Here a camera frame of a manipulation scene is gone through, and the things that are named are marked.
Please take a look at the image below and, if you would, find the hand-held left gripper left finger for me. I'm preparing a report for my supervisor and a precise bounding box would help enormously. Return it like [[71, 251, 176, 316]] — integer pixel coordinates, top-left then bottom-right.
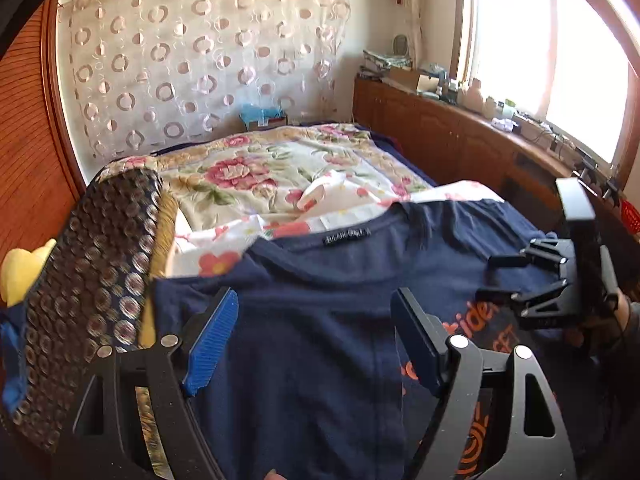
[[60, 287, 240, 480]]

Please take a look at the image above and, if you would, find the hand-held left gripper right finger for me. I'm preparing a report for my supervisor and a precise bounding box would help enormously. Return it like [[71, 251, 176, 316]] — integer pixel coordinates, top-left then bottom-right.
[[390, 287, 578, 480]]

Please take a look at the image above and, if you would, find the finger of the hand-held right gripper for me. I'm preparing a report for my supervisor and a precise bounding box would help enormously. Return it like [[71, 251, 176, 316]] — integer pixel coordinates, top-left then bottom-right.
[[475, 279, 577, 332], [487, 238, 572, 282]]

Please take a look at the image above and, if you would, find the navy blue t-shirt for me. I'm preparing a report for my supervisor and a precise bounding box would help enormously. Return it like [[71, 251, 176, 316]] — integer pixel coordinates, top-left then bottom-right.
[[150, 199, 617, 480]]

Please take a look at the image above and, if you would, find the person's right forearm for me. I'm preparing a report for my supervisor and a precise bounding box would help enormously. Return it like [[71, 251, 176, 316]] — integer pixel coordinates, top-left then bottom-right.
[[582, 300, 640, 466]]

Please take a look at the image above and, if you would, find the person's right hand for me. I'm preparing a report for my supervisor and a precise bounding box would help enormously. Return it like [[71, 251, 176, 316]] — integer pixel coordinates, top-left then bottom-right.
[[616, 291, 635, 332]]

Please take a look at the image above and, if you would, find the red basket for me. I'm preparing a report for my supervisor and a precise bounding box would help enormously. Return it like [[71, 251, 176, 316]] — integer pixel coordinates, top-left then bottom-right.
[[620, 198, 640, 235]]

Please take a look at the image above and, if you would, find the white strawberry print blanket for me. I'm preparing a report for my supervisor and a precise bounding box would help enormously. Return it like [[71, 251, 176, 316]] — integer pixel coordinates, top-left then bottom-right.
[[172, 180, 506, 279]]

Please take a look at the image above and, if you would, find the yellow folded cloth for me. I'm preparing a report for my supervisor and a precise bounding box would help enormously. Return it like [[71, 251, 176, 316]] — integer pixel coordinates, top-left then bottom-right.
[[134, 194, 182, 477]]

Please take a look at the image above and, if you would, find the dark circle patterned folded cloth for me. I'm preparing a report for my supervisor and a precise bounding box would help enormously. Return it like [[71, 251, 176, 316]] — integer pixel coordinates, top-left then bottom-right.
[[10, 167, 167, 453]]

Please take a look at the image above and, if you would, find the wooden cabinet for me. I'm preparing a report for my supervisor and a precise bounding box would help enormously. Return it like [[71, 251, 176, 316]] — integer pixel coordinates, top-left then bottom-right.
[[352, 75, 640, 261]]

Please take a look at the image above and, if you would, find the white bottle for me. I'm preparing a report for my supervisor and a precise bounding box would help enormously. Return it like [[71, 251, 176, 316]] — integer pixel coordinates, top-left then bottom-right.
[[464, 78, 485, 111]]

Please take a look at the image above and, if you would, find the floral quilt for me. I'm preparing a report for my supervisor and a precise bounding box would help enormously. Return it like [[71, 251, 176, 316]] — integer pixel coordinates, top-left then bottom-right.
[[92, 122, 441, 241]]

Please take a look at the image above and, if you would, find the window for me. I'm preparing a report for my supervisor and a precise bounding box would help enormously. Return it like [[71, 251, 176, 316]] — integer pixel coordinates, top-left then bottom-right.
[[450, 0, 640, 173]]

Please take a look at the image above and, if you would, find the blue cloth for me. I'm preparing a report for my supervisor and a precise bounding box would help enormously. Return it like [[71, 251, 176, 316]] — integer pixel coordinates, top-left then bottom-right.
[[0, 304, 30, 412]]

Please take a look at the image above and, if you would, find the yellow plush toy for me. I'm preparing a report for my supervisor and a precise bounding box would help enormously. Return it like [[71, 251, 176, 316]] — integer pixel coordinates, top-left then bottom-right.
[[0, 238, 58, 307]]

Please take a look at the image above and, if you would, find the cardboard box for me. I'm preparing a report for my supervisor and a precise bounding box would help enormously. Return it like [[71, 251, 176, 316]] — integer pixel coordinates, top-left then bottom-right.
[[387, 66, 439, 94]]

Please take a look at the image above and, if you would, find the blue box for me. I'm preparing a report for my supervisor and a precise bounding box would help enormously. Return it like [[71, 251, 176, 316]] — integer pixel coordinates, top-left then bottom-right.
[[239, 103, 290, 131]]

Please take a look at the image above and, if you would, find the stack of folded fabrics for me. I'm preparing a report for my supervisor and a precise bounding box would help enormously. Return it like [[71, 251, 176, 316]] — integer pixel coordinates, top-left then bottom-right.
[[362, 48, 414, 74]]

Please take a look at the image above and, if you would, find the cream lace window curtain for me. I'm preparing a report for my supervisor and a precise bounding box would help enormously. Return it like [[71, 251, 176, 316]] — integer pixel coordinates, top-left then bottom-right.
[[394, 0, 427, 69]]

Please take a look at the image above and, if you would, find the sheer circle patterned curtain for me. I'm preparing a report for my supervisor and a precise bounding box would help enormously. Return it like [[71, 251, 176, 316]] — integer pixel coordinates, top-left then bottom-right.
[[56, 0, 352, 162]]

